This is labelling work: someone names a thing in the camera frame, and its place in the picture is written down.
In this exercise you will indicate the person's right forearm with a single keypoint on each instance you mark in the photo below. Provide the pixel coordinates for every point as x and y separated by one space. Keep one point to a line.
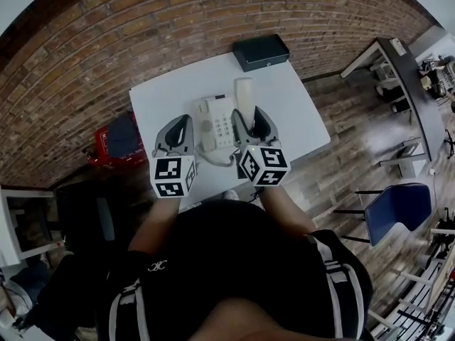
284 211

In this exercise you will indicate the person's left forearm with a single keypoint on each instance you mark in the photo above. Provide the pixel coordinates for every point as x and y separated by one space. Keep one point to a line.
153 226

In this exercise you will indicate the black office chair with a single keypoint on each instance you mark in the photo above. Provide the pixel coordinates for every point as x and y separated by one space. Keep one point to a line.
92 219

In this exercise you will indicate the blue chair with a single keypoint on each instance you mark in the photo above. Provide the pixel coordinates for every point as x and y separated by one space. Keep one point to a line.
394 211

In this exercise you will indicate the small white device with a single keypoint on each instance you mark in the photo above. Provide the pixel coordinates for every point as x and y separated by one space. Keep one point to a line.
398 46

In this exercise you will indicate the white telephone handset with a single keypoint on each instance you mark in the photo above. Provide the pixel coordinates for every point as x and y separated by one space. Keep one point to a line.
243 94

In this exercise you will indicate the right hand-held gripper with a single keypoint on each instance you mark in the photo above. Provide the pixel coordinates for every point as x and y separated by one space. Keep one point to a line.
272 158

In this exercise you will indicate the white metal frame rack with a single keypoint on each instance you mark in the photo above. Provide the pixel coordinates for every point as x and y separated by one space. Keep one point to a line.
416 297

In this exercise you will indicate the red fire extinguisher box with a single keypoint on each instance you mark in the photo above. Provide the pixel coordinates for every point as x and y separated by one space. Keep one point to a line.
101 140

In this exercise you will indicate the black metal box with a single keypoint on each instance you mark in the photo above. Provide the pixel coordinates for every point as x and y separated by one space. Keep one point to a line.
261 52

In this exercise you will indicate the white table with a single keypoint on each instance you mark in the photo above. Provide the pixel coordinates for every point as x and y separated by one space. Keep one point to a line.
295 119

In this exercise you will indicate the person's black shirt torso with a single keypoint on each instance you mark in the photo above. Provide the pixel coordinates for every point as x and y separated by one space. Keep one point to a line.
231 258

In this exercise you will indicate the person's white shoe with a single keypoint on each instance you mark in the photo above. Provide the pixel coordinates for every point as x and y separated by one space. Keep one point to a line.
231 195

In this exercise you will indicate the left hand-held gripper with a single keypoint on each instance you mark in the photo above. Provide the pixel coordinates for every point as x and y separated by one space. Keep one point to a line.
168 169

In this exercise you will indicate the black desk with white legs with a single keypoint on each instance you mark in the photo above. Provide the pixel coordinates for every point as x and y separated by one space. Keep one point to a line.
423 101

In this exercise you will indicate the white desk telephone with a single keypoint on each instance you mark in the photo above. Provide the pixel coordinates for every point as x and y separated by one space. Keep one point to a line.
220 119

